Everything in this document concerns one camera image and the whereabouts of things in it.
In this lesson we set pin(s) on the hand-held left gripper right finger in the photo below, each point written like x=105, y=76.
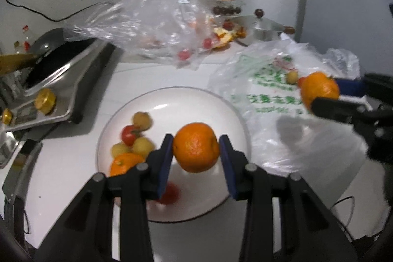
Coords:
x=228, y=166

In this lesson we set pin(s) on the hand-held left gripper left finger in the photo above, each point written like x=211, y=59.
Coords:
x=164, y=163

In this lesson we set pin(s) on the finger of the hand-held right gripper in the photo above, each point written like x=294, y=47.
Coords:
x=331, y=108
x=350, y=86

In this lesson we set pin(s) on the orange mandarin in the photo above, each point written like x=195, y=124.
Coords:
x=196, y=147
x=319, y=89
x=124, y=165

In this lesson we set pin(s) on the yellow loquat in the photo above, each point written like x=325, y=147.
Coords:
x=291, y=77
x=143, y=147
x=118, y=150
x=142, y=120

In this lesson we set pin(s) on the white green printed plastic bag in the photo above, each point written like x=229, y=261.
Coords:
x=276, y=133

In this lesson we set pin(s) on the white round plate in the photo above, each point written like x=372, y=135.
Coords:
x=196, y=102

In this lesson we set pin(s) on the steel induction cooker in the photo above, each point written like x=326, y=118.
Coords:
x=76, y=81

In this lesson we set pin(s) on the orange peel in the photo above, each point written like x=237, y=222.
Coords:
x=224, y=36

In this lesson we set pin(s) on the clear box of dark fruit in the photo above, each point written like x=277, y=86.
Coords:
x=227, y=8

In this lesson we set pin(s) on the black frying pan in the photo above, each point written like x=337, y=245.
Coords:
x=55, y=59

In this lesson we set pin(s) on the clear crumpled plastic bag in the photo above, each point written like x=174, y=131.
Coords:
x=153, y=10

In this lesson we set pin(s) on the small gold cooker knob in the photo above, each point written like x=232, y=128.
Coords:
x=6, y=117

